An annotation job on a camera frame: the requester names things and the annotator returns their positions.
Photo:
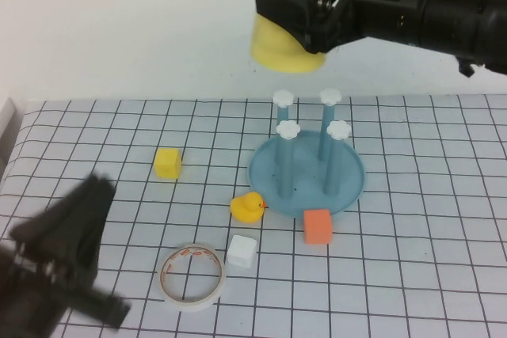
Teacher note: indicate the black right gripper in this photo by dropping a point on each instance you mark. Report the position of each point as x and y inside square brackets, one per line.
[380, 5]

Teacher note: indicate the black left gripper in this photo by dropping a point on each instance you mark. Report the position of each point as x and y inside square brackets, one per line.
[35, 298]

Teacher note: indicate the yellow plastic cup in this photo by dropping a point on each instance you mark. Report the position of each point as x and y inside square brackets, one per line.
[277, 49]

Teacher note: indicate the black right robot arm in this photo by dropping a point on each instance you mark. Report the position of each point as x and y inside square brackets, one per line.
[467, 9]

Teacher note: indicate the blue cup stand white caps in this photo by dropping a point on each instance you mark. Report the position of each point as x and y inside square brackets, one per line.
[309, 191]

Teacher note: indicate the yellow cube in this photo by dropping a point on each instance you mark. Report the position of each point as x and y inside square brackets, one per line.
[168, 164]

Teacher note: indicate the white side ledge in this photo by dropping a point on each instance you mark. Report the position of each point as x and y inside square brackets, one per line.
[10, 124]

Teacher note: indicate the white tape roll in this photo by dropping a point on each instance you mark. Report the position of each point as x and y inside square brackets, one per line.
[216, 288]

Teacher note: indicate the white cube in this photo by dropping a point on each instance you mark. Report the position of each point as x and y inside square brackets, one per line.
[241, 253]

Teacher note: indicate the yellow rubber duck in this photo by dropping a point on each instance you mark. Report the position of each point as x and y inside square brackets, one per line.
[245, 211]

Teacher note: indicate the orange cube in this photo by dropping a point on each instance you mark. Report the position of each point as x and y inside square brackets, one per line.
[317, 227]

